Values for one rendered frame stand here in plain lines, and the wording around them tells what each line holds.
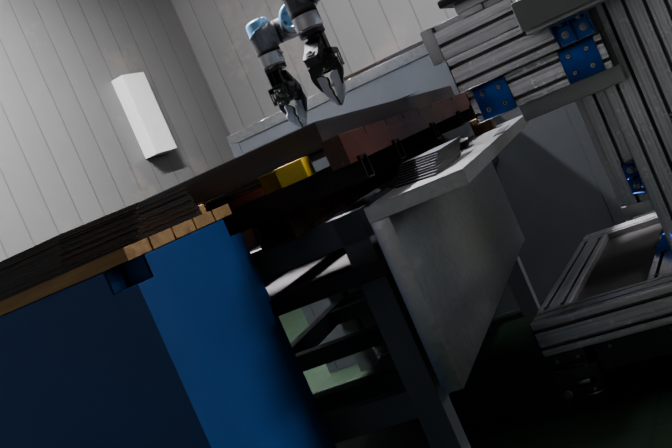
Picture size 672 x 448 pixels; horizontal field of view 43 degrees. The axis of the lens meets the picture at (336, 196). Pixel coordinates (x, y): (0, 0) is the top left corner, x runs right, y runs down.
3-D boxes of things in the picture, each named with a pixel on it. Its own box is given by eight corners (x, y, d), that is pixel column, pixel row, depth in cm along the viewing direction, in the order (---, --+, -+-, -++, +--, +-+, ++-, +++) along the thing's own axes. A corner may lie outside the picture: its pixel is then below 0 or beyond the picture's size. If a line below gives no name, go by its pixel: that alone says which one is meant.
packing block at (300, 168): (281, 188, 166) (273, 170, 166) (290, 184, 171) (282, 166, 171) (308, 177, 164) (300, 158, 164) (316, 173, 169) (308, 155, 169)
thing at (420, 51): (229, 146, 347) (225, 137, 347) (282, 131, 403) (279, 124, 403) (534, 4, 303) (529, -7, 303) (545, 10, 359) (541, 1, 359)
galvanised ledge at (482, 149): (369, 223, 159) (363, 209, 159) (471, 146, 282) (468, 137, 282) (468, 184, 153) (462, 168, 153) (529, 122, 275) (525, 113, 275)
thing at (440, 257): (444, 395, 161) (369, 223, 159) (513, 243, 283) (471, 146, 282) (463, 388, 159) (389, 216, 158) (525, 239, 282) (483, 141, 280)
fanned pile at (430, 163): (381, 198, 169) (372, 179, 168) (421, 170, 206) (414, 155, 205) (437, 174, 164) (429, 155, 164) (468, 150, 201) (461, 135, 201)
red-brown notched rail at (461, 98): (332, 171, 164) (320, 143, 164) (463, 110, 317) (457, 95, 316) (350, 163, 163) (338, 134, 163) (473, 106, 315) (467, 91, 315)
